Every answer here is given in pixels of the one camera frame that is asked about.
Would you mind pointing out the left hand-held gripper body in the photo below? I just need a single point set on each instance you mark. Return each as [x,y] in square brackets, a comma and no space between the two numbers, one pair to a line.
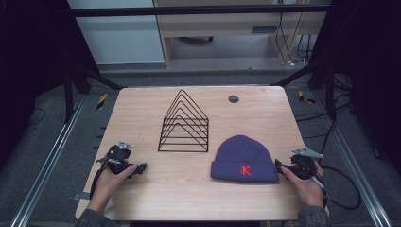
[118,156]

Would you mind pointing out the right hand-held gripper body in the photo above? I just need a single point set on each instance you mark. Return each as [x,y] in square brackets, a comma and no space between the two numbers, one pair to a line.
[302,165]

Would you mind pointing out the purple knit beanie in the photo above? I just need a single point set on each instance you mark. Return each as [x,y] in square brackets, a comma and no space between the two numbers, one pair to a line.
[244,157]

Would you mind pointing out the person's right hand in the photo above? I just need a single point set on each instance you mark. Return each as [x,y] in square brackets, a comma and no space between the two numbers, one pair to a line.
[304,189]

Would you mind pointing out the person's left hand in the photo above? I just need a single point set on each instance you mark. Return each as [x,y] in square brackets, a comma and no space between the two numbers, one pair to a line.
[108,186]

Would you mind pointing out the grey tape strip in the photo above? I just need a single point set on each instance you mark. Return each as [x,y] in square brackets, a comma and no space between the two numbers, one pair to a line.
[82,196]

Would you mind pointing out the yellow black striped tape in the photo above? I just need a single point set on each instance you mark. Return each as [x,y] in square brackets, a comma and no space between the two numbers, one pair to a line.
[101,101]
[303,97]

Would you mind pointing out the black metal stand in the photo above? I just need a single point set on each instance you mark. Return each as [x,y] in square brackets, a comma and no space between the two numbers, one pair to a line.
[68,94]
[330,91]

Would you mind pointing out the black curtain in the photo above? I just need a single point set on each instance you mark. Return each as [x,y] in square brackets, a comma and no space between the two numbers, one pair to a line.
[31,63]
[375,78]

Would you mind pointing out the white cabinet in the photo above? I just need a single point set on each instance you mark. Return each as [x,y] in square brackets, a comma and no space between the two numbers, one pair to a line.
[119,41]

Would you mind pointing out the light wooden desk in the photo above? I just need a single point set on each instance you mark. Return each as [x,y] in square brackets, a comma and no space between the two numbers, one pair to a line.
[217,23]

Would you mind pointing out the aluminium floor rail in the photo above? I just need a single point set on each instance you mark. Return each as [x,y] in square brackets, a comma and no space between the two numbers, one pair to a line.
[47,160]
[356,164]

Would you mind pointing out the black horizontal frame bar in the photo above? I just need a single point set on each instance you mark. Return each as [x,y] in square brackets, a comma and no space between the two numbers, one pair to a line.
[189,10]

